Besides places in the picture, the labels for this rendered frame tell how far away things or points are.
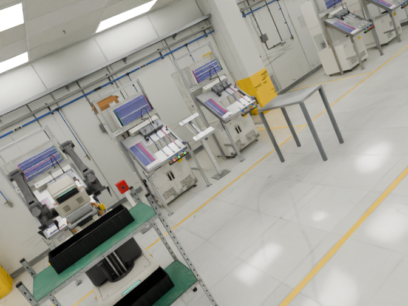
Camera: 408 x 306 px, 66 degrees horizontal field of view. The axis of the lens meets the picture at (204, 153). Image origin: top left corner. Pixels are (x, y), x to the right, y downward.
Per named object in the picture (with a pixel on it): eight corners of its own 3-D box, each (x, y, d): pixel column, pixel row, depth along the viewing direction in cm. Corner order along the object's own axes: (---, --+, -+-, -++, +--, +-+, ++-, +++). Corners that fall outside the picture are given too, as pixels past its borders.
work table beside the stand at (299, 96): (326, 161, 370) (300, 100, 350) (281, 162, 428) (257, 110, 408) (344, 141, 392) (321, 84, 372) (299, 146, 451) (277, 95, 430)
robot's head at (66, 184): (52, 195, 267) (44, 186, 256) (74, 182, 275) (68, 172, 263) (59, 207, 260) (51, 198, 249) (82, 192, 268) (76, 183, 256)
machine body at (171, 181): (200, 184, 505) (181, 151, 489) (164, 209, 477) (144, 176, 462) (183, 180, 562) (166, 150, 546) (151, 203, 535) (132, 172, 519)
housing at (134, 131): (159, 123, 493) (158, 117, 482) (133, 139, 474) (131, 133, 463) (156, 121, 497) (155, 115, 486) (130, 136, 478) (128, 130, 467)
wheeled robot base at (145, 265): (101, 297, 333) (88, 279, 327) (150, 258, 357) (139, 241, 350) (113, 331, 273) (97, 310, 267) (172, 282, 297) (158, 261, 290)
